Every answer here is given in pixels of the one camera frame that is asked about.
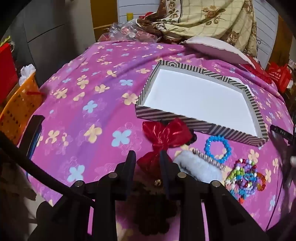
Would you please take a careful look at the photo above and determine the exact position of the black flat device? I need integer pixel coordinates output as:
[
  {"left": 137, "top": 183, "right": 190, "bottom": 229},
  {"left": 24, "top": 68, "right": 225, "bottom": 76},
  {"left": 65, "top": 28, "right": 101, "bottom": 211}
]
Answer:
[{"left": 18, "top": 115, "right": 45, "bottom": 160}]

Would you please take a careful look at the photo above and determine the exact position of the beige floral quilt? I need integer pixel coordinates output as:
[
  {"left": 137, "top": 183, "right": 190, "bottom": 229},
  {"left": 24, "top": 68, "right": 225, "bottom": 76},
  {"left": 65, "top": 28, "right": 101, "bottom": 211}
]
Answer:
[{"left": 136, "top": 0, "right": 258, "bottom": 57}]

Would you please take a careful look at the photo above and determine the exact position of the orange plastic basket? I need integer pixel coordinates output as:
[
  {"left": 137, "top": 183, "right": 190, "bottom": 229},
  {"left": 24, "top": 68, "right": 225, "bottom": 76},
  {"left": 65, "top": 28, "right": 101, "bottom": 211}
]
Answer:
[{"left": 0, "top": 72, "right": 44, "bottom": 145}]

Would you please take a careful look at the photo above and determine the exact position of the red cushion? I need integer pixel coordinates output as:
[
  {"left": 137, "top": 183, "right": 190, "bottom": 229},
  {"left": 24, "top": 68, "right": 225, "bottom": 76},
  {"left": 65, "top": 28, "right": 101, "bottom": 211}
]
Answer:
[{"left": 240, "top": 58, "right": 278, "bottom": 85}]

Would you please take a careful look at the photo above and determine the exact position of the red paper bag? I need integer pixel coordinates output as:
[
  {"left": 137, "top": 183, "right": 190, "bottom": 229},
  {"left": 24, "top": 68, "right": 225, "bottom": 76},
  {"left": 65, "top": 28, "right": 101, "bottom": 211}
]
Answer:
[{"left": 0, "top": 43, "right": 19, "bottom": 103}]

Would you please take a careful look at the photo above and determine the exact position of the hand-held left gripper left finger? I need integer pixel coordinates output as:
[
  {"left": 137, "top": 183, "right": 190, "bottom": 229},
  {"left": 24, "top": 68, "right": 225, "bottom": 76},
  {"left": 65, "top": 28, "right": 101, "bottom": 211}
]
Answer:
[{"left": 50, "top": 150, "right": 137, "bottom": 241}]

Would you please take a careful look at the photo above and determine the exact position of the light blue fluffy scrunchie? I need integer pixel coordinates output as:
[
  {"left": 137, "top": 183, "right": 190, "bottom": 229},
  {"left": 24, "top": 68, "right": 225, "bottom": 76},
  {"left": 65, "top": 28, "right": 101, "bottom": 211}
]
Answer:
[{"left": 172, "top": 150, "right": 223, "bottom": 183}]

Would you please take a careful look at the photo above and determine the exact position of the white pillow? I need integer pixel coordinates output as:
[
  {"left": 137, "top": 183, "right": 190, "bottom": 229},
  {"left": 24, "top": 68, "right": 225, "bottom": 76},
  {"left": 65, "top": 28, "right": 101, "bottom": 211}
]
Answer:
[{"left": 179, "top": 36, "right": 256, "bottom": 70}]

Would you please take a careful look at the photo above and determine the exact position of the red gift bag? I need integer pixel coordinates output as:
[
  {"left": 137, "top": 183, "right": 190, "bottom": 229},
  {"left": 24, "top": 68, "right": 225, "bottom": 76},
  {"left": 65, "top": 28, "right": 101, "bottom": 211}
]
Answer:
[{"left": 266, "top": 61, "right": 293, "bottom": 93}]

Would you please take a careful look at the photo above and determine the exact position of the white plastic bag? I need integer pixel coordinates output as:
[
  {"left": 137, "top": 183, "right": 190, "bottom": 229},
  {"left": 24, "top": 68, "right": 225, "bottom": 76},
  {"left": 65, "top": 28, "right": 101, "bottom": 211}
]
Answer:
[{"left": 19, "top": 64, "right": 37, "bottom": 86}]

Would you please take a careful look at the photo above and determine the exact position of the brown fuzzy scrunchie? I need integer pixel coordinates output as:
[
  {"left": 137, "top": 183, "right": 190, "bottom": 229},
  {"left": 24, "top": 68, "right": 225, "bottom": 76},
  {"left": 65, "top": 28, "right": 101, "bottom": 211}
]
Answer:
[{"left": 128, "top": 178, "right": 183, "bottom": 237}]

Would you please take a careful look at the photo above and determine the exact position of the clear plastic bag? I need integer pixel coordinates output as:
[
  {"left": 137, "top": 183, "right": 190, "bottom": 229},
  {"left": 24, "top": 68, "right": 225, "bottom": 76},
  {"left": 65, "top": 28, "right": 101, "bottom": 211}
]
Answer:
[{"left": 109, "top": 20, "right": 162, "bottom": 43}]

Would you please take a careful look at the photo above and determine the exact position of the silver striped bangle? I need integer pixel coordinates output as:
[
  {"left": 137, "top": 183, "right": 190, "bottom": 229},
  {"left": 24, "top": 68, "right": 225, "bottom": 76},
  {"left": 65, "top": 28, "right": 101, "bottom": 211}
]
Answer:
[{"left": 192, "top": 148, "right": 226, "bottom": 171}]

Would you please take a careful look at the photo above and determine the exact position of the heap of colourful bead bracelets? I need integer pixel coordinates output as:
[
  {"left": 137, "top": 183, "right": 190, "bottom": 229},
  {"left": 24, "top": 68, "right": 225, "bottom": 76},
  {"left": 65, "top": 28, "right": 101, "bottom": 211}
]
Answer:
[{"left": 224, "top": 158, "right": 267, "bottom": 204}]

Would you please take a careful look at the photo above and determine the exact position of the brown lidded jar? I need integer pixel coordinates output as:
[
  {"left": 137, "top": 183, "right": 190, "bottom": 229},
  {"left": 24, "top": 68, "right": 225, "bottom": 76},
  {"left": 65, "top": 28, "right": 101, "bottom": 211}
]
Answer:
[{"left": 161, "top": 34, "right": 183, "bottom": 44}]

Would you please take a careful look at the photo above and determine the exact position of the white paper sheet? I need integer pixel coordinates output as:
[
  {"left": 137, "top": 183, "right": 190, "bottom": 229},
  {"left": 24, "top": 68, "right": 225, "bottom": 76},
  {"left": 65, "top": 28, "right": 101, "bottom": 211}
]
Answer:
[{"left": 230, "top": 77, "right": 255, "bottom": 96}]

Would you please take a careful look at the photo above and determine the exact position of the pink floral blanket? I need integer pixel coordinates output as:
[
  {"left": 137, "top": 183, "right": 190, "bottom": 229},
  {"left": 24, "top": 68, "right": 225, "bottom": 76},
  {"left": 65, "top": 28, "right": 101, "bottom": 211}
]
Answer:
[{"left": 25, "top": 40, "right": 292, "bottom": 241}]

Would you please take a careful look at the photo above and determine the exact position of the blue bead bracelet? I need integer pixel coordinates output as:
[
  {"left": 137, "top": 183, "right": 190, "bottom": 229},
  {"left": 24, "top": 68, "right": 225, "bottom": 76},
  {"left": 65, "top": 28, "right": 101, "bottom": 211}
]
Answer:
[{"left": 204, "top": 136, "right": 232, "bottom": 164}]

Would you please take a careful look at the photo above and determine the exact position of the brown wooden door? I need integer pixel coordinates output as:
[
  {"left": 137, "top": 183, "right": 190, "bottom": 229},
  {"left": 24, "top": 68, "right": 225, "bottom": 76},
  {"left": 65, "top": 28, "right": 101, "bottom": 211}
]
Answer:
[{"left": 268, "top": 15, "right": 293, "bottom": 66}]

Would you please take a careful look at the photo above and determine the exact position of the yellow wooden door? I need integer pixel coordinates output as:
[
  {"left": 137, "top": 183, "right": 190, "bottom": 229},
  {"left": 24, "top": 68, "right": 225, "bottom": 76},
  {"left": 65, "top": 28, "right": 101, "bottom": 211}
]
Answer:
[{"left": 90, "top": 0, "right": 119, "bottom": 30}]

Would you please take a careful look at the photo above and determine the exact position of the black fuzzy hair tie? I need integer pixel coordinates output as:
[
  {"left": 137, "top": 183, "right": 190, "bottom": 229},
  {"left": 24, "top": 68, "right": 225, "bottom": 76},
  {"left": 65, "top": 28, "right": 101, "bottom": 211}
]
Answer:
[{"left": 185, "top": 130, "right": 197, "bottom": 146}]

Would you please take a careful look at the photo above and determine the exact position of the grey cabinet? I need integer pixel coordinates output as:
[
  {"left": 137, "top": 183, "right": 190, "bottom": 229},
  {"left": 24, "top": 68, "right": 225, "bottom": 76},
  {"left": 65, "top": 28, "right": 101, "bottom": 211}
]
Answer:
[{"left": 9, "top": 0, "right": 96, "bottom": 87}]

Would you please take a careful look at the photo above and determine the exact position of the striped cardboard box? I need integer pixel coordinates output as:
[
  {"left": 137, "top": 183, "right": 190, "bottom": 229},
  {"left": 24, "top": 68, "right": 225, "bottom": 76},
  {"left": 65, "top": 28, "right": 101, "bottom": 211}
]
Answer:
[{"left": 135, "top": 60, "right": 270, "bottom": 148}]

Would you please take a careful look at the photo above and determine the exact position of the black cable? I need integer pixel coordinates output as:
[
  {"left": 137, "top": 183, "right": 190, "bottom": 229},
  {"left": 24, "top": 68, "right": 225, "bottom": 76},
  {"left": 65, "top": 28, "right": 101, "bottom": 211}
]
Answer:
[{"left": 0, "top": 131, "right": 95, "bottom": 209}]

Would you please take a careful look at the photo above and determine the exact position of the red satin bow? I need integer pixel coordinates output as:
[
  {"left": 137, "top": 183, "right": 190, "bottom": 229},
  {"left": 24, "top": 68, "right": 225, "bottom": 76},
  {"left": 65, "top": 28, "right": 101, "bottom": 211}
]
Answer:
[{"left": 136, "top": 118, "right": 193, "bottom": 174}]

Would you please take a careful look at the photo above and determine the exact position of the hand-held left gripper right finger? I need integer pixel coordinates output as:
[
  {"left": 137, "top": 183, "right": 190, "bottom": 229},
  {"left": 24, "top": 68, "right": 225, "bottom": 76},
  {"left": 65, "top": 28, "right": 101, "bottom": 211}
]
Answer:
[{"left": 160, "top": 150, "right": 257, "bottom": 241}]

